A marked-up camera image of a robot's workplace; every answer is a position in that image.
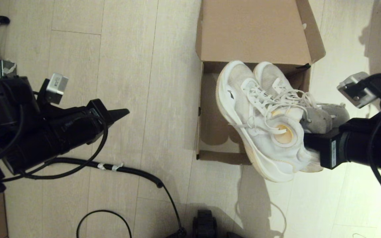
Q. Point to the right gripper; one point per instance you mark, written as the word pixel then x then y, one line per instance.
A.
pixel 369 145

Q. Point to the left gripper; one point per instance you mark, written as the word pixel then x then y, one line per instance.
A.
pixel 68 132

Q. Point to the white lace-up sneaker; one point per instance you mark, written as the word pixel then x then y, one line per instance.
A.
pixel 263 145
pixel 271 76

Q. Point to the brown cardboard shoe box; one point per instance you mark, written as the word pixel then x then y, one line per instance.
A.
pixel 253 29

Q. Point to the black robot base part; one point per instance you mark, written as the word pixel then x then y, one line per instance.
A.
pixel 205 224

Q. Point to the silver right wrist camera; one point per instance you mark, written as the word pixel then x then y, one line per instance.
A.
pixel 356 89

